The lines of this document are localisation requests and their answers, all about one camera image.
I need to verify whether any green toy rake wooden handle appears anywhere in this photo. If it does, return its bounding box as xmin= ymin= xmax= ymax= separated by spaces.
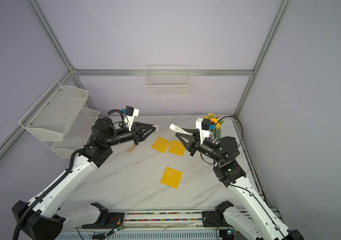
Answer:
xmin=127 ymin=145 xmax=135 ymax=153

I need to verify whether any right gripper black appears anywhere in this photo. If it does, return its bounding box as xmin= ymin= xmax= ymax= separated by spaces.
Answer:
xmin=179 ymin=129 xmax=225 ymax=165

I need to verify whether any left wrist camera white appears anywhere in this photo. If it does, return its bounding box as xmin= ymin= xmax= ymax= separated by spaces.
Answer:
xmin=121 ymin=106 xmax=139 ymax=130

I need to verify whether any white wire wall basket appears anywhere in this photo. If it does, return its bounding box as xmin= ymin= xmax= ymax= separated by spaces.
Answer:
xmin=145 ymin=65 xmax=190 ymax=97

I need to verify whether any sunflower bouquet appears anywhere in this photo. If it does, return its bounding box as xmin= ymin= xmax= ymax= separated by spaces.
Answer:
xmin=204 ymin=113 xmax=224 ymax=130

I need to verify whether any yellow envelope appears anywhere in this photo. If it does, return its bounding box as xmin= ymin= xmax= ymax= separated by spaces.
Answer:
xmin=150 ymin=137 xmax=171 ymax=154
xmin=168 ymin=140 xmax=185 ymax=157
xmin=160 ymin=167 xmax=183 ymax=189

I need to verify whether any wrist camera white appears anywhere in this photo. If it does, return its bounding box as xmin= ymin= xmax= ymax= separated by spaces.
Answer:
xmin=121 ymin=106 xmax=139 ymax=130
xmin=196 ymin=118 xmax=215 ymax=143

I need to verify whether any white mesh shelf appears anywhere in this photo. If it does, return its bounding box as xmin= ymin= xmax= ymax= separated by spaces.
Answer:
xmin=19 ymin=82 xmax=88 ymax=142
xmin=43 ymin=108 xmax=99 ymax=159

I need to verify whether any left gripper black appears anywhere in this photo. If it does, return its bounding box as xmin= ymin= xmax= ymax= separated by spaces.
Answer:
xmin=106 ymin=122 xmax=155 ymax=148

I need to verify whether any lower white mesh shelf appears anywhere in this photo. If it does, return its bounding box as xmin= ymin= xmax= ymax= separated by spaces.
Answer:
xmin=43 ymin=108 xmax=99 ymax=159

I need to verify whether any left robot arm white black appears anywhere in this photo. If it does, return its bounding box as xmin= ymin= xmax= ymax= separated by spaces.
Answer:
xmin=12 ymin=117 xmax=157 ymax=240

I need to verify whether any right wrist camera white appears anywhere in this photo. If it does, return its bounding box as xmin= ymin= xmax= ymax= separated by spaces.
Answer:
xmin=196 ymin=118 xmax=215 ymax=143

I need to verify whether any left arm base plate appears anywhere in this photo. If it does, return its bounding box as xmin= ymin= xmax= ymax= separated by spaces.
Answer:
xmin=81 ymin=202 xmax=125 ymax=229

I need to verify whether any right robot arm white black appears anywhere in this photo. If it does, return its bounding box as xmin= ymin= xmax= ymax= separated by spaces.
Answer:
xmin=176 ymin=130 xmax=303 ymax=240

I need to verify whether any upper white mesh shelf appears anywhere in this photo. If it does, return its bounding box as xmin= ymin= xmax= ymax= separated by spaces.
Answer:
xmin=19 ymin=82 xmax=88 ymax=142

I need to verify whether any white glue stick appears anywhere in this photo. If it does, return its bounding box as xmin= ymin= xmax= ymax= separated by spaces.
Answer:
xmin=169 ymin=124 xmax=193 ymax=136

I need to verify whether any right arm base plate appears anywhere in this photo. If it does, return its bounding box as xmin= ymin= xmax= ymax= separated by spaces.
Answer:
xmin=202 ymin=201 xmax=237 ymax=228

